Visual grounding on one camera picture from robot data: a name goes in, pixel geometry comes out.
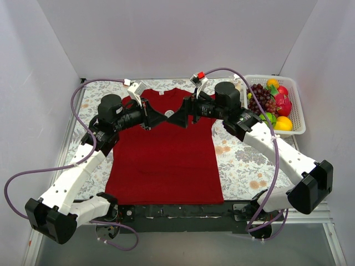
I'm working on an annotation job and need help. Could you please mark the round brooch badge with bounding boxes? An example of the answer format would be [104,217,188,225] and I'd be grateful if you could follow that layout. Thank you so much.
[164,110,174,117]

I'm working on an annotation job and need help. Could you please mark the red t-shirt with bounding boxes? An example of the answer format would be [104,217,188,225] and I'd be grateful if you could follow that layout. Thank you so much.
[104,88,225,206]

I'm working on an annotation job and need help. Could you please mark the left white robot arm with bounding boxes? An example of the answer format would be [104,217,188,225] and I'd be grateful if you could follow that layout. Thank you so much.
[25,94,167,244]

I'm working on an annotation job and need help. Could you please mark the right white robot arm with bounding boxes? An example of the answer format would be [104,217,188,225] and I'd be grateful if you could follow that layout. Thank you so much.
[168,81,333,220]

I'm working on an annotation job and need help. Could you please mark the beige pump soap bottle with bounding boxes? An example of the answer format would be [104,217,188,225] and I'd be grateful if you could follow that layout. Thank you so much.
[232,74,244,101]

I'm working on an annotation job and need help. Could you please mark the purple grape bunch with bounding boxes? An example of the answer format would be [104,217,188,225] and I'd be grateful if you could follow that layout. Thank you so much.
[247,84,278,117]

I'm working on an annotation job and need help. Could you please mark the orange fruit top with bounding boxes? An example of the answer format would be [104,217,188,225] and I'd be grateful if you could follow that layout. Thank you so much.
[266,79,280,88]

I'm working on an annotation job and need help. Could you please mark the pink dragon fruit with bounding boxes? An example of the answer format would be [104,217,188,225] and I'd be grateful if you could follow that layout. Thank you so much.
[274,93,292,116]

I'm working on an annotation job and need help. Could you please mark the red apple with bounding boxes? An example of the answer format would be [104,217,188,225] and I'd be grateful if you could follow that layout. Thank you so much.
[277,85,288,96]

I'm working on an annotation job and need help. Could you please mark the yellow orange fruit bottom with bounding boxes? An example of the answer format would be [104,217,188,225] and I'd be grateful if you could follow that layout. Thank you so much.
[274,116,293,131]

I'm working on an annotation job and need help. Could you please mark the floral table mat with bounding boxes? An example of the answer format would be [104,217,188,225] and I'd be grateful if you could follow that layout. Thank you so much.
[60,77,291,200]

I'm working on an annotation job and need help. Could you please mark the white plastic basket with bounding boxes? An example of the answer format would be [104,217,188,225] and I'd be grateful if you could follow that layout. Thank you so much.
[245,75,306,137]

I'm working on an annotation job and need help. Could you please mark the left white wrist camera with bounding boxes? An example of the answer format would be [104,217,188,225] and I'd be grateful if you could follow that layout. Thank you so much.
[123,79,146,106]

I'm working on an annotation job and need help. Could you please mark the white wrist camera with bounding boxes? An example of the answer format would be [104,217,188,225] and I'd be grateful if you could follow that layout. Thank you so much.
[123,79,146,106]
[190,71,208,98]

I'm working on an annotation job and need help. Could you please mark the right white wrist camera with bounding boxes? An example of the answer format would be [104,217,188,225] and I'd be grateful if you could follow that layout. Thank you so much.
[190,71,208,98]

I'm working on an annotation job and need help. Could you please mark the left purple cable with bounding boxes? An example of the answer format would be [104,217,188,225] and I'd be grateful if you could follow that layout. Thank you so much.
[3,78,139,252]

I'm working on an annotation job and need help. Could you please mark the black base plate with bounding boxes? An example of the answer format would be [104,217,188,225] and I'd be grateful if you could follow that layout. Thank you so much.
[113,200,256,234]

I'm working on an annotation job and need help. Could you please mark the aluminium frame rail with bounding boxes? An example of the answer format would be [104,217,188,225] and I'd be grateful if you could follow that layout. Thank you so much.
[67,199,331,226]

